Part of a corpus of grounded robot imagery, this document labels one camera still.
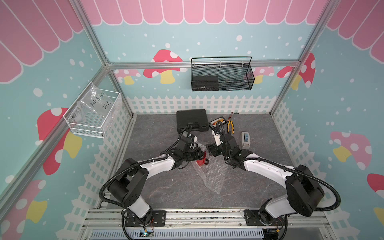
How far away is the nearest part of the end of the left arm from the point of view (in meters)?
0.69

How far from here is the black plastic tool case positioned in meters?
1.08

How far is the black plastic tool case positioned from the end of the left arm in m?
0.29
